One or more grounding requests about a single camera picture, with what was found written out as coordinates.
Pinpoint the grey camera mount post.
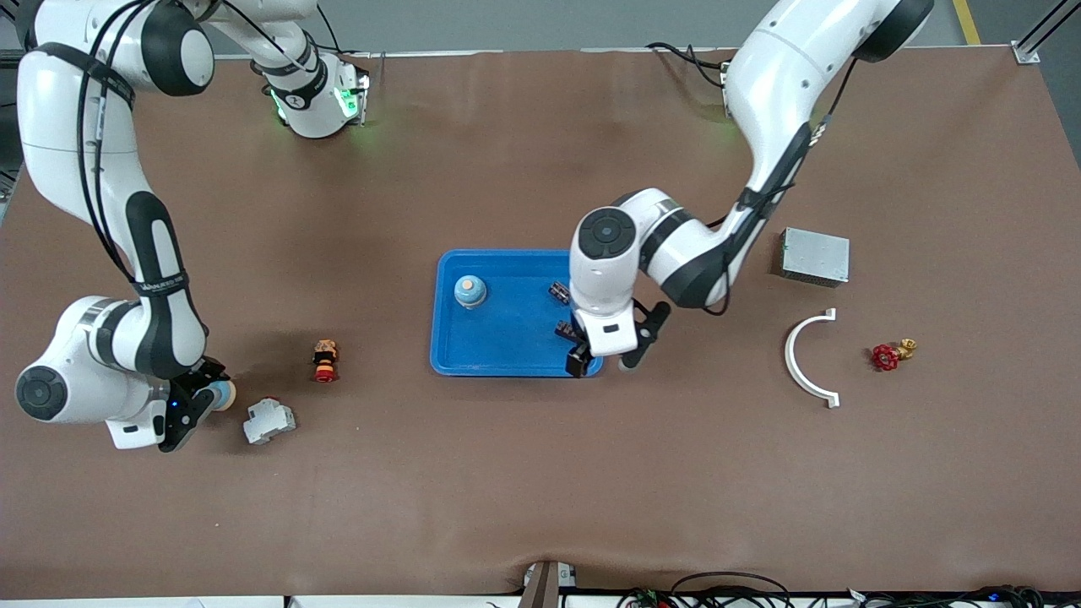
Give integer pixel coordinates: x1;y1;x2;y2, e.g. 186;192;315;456
517;560;579;608

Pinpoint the grey metal box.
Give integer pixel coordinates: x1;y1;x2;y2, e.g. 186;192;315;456
770;226;851;289

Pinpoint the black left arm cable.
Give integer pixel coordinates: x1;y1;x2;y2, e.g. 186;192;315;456
701;55;862;318

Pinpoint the black cable bundle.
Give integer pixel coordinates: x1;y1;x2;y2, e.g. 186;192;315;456
845;584;1052;608

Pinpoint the black right base cable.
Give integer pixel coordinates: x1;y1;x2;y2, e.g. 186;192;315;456
291;8;343;56

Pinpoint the black base cable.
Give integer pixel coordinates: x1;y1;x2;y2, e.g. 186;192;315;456
291;8;343;56
646;41;731;85

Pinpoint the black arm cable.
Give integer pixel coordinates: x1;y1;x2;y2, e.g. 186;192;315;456
701;55;862;318
76;0;220;288

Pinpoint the white curved bracket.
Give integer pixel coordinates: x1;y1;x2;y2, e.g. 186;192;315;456
784;307;842;410

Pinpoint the black left base cable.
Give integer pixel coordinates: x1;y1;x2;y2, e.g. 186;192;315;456
646;41;731;85

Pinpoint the blue plastic tray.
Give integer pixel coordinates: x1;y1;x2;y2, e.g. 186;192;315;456
429;248;606;378

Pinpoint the black looped cable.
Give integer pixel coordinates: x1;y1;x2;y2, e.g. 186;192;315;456
670;572;795;608

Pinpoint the white circuit breaker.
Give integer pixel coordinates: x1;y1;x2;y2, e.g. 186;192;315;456
242;395;297;446

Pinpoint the red handle brass valve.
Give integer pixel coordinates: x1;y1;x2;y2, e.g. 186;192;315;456
871;338;919;373

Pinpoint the aluminium frame profile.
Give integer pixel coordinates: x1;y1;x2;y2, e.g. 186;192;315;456
1012;0;1081;65

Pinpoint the brown table mat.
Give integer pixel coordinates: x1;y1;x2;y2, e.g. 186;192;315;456
0;46;1081;602

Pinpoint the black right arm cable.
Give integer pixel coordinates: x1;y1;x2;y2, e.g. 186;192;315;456
76;0;220;288

